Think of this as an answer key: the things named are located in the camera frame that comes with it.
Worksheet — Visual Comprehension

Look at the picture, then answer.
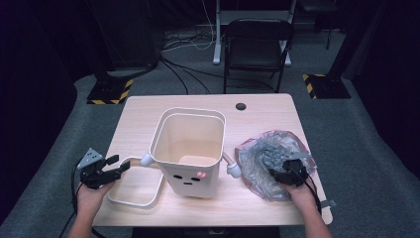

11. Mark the dark curtain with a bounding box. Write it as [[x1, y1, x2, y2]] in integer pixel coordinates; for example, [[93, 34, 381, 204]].
[[343, 0, 420, 181], [0, 0, 79, 226]]

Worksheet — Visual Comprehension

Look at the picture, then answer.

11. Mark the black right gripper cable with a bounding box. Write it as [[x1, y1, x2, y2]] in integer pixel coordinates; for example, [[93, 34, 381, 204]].
[[304, 179, 324, 216]]

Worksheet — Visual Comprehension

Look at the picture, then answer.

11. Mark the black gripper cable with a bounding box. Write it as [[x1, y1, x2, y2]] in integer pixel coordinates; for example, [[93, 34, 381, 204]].
[[304, 179, 324, 216], [58, 162, 83, 238]]

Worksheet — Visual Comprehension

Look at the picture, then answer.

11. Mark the dark upright panel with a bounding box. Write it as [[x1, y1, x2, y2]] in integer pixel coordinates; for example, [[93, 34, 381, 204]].
[[87, 0, 160, 72]]

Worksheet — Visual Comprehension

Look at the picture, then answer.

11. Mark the black floor cable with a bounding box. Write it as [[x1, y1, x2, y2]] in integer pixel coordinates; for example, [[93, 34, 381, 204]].
[[160, 58, 211, 95]]

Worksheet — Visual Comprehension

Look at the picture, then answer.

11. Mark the grey tape strip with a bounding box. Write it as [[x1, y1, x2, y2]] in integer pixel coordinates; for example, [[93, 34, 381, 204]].
[[319, 198, 338, 210]]

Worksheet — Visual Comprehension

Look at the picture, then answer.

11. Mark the white floor cable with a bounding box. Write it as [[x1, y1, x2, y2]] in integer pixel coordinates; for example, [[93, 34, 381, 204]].
[[194, 0, 218, 52]]

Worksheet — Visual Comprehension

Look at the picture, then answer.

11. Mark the tangled floor cable bundle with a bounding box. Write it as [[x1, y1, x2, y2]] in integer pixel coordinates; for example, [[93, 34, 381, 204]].
[[160, 29, 215, 54]]

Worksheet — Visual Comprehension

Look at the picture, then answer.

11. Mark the translucent grey plastic bag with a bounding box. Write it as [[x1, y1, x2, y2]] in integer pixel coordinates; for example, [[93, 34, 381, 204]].
[[235, 129, 318, 202]]

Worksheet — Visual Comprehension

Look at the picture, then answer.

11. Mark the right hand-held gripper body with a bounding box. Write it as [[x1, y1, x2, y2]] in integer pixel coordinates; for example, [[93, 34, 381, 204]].
[[272, 151, 313, 187]]

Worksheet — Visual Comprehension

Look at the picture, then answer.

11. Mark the cream trash bin with face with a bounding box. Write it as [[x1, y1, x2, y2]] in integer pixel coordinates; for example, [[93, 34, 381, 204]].
[[141, 107, 243, 199]]

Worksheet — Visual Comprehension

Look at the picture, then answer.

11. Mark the light wooden table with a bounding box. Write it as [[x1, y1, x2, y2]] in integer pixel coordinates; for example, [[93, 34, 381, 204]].
[[92, 93, 334, 228]]

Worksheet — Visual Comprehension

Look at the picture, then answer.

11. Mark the person's right hand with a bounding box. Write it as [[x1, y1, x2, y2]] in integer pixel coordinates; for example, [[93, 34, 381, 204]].
[[284, 181, 317, 211]]

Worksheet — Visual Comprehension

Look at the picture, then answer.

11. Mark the striped black stand base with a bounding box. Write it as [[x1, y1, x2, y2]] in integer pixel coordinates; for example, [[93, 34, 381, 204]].
[[86, 73, 135, 106], [301, 72, 352, 100]]

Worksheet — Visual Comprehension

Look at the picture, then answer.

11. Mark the white rectangular bin rim ring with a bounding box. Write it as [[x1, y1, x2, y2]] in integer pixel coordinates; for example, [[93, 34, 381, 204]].
[[107, 156, 165, 208]]

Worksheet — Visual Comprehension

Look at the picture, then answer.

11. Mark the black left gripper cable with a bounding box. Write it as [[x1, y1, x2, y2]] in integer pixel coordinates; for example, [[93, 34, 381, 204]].
[[58, 162, 83, 238]]

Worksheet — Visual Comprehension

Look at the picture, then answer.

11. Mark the black folding chair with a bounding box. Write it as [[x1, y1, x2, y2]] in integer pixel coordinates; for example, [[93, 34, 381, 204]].
[[222, 18, 295, 94]]

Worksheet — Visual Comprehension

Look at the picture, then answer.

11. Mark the person's left hand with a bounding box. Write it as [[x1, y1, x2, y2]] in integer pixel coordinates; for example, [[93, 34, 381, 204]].
[[76, 181, 115, 216]]

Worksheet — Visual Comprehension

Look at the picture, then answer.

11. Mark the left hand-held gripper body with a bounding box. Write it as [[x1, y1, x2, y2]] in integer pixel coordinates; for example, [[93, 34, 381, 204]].
[[77, 148, 115, 190]]

